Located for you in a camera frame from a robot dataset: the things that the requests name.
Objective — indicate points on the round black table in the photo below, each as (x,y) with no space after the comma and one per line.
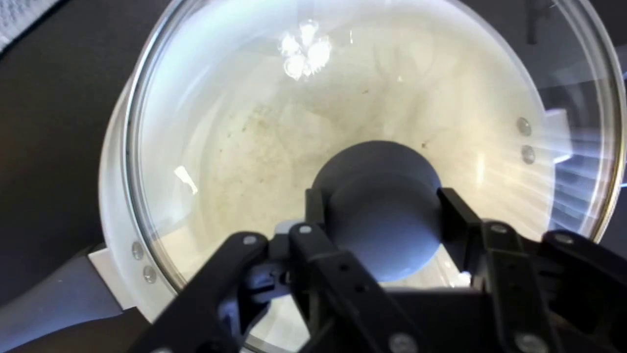
(61,89)

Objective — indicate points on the light blue towel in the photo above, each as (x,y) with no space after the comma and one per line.
(16,16)

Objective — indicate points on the round glass pan lid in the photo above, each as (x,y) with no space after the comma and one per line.
(378,177)

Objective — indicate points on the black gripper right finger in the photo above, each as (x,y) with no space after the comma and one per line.
(557,295)

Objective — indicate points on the white pan with handle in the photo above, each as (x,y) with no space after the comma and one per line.
(118,216)

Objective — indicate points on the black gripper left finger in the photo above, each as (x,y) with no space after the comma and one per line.
(339,300)

